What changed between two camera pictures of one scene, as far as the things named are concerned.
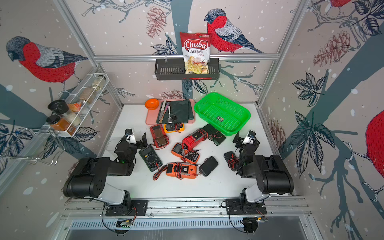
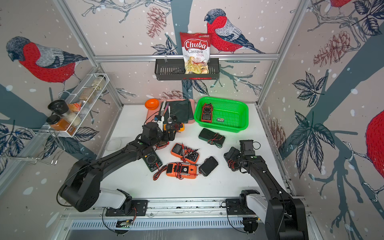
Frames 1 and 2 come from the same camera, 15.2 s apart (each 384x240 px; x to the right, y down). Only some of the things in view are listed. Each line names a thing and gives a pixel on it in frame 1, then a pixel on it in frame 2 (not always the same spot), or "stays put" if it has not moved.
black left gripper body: (139, 145) to (161, 136)
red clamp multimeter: (193, 139) to (206, 113)
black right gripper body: (240, 142) to (241, 156)
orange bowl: (152, 103) stays put
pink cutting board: (152, 115) stays put
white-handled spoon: (169, 119) stays put
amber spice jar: (62, 124) stays put
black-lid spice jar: (58, 106) stays put
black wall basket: (173, 69) stays put
